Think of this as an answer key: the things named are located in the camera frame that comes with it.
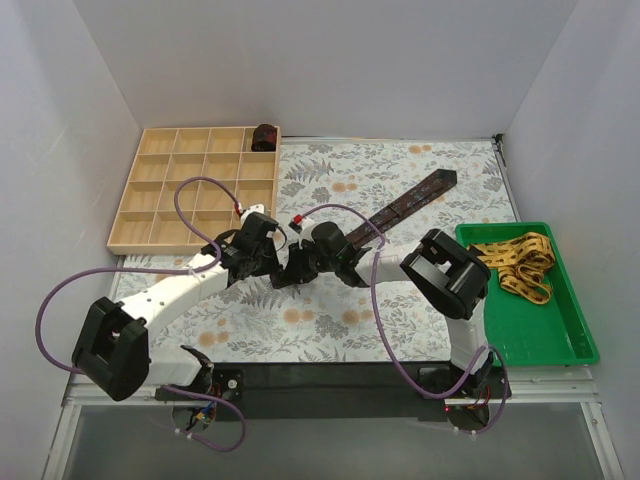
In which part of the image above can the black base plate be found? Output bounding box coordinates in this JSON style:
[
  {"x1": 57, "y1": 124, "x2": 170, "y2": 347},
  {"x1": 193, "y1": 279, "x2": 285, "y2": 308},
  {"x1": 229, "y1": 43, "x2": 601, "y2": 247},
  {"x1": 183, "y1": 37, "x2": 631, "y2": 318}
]
[{"x1": 188, "y1": 362, "x2": 511, "y2": 430}]

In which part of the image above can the dark brown patterned tie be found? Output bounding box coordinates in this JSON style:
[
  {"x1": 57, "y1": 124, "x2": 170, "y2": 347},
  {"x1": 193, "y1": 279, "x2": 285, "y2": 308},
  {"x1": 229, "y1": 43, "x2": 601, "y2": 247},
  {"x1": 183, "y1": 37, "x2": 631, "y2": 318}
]
[{"x1": 269, "y1": 168, "x2": 459, "y2": 289}]

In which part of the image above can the green plastic bin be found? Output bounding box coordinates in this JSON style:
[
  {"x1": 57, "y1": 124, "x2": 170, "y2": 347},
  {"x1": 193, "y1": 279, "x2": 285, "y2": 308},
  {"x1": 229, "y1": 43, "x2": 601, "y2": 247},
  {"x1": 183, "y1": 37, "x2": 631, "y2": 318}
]
[{"x1": 456, "y1": 222, "x2": 600, "y2": 367}]

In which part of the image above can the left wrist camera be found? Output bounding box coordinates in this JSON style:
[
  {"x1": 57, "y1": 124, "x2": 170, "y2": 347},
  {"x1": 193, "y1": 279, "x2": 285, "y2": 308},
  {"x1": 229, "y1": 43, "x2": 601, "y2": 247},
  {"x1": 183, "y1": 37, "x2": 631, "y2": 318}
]
[{"x1": 234, "y1": 203, "x2": 266, "y2": 221}]

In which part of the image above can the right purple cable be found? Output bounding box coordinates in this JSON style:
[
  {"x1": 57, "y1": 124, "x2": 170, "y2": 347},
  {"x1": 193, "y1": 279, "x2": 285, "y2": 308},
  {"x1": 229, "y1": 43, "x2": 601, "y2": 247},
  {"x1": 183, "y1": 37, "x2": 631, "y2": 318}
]
[{"x1": 292, "y1": 203, "x2": 513, "y2": 441}]

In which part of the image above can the yellow patterned tie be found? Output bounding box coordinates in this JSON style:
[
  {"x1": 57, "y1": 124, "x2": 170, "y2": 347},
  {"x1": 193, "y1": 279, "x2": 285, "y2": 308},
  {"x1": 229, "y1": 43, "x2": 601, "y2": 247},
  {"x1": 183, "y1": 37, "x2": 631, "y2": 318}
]
[{"x1": 467, "y1": 232, "x2": 556, "y2": 305}]

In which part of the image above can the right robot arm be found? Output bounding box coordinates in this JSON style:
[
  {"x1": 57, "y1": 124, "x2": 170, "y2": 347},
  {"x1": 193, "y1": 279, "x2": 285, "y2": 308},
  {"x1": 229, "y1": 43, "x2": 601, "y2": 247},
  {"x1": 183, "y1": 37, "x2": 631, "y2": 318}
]
[{"x1": 270, "y1": 215, "x2": 493, "y2": 398}]

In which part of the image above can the wooden compartment tray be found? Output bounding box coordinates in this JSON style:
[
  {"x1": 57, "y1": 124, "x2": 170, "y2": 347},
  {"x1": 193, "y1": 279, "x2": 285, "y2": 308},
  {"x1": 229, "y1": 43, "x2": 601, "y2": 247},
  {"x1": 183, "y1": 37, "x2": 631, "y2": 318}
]
[{"x1": 107, "y1": 126, "x2": 281, "y2": 255}]

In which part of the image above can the rolled dark red tie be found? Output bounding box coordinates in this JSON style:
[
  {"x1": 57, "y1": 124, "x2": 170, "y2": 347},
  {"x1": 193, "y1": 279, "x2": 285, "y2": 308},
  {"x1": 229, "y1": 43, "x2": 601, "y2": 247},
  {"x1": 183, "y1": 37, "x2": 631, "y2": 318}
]
[{"x1": 250, "y1": 124, "x2": 278, "y2": 152}]

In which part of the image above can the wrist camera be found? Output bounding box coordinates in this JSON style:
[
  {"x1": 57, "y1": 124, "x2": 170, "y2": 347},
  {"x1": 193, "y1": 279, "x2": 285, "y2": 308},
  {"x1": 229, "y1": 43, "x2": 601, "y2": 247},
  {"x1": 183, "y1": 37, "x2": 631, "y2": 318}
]
[
  {"x1": 234, "y1": 203, "x2": 266, "y2": 221},
  {"x1": 289, "y1": 215, "x2": 316, "y2": 246}
]

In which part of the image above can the aluminium frame rail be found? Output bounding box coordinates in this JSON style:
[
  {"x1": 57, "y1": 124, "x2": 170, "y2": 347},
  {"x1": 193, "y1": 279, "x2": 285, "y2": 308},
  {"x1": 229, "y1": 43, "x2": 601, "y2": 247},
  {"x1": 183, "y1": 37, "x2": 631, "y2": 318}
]
[{"x1": 44, "y1": 367, "x2": 623, "y2": 479}]

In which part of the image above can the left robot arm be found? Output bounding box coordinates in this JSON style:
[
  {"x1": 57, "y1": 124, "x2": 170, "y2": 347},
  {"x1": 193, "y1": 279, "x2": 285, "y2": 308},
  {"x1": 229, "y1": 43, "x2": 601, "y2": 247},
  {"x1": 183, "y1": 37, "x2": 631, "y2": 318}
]
[{"x1": 72, "y1": 211, "x2": 280, "y2": 401}]

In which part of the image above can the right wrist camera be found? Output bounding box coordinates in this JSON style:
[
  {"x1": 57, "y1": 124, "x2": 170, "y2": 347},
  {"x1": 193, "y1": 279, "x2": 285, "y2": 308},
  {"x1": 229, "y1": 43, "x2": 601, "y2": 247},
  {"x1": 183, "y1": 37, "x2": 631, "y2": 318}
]
[{"x1": 289, "y1": 215, "x2": 316, "y2": 246}]

